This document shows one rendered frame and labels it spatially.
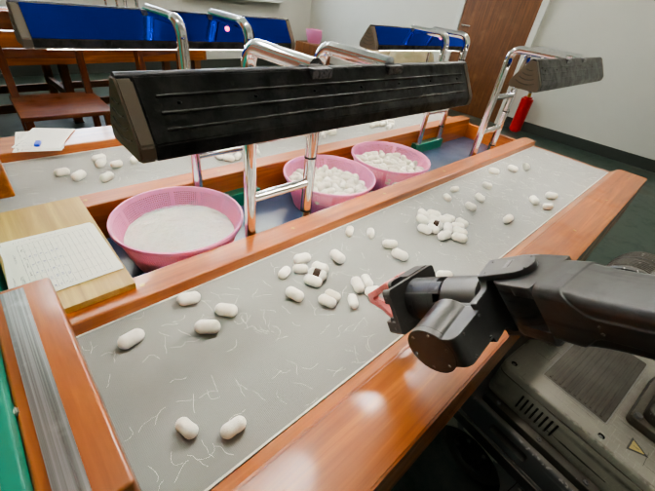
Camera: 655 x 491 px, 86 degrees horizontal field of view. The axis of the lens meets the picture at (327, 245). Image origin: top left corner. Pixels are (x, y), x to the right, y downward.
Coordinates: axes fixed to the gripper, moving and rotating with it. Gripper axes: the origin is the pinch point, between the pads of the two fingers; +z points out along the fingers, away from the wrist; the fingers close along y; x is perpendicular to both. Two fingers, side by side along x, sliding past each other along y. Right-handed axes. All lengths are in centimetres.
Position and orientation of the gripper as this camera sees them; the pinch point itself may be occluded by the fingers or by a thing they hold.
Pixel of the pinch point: (373, 297)
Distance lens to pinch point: 57.7
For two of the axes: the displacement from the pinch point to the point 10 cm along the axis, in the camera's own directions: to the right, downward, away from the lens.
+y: -7.4, 3.2, -5.9
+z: -5.9, 1.1, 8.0
